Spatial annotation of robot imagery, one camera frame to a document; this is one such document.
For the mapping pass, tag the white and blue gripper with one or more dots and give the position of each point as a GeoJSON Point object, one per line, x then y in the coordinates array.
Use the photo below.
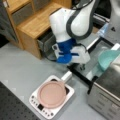
{"type": "Point", "coordinates": [71, 52]}

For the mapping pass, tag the teal bowl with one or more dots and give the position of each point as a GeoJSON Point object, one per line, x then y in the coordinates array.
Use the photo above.
{"type": "Point", "coordinates": [106, 57]}

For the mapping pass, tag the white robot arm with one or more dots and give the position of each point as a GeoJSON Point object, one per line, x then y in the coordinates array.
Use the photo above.
{"type": "Point", "coordinates": [69, 26]}

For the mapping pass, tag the oven glass door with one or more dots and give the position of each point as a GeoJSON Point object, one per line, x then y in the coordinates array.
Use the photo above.
{"type": "Point", "coordinates": [88, 73]}

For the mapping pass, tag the pink pan with lid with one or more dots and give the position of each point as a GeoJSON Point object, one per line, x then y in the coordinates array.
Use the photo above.
{"type": "Point", "coordinates": [52, 93]}

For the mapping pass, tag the wooden drawer cabinet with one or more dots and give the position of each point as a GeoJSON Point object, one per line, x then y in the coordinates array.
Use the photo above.
{"type": "Point", "coordinates": [30, 20]}

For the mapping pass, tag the silver toaster oven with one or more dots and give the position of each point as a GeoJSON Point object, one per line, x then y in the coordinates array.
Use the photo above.
{"type": "Point", "coordinates": [104, 95]}

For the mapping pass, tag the white induction cooker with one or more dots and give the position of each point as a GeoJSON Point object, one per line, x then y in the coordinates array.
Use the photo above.
{"type": "Point", "coordinates": [47, 112]}

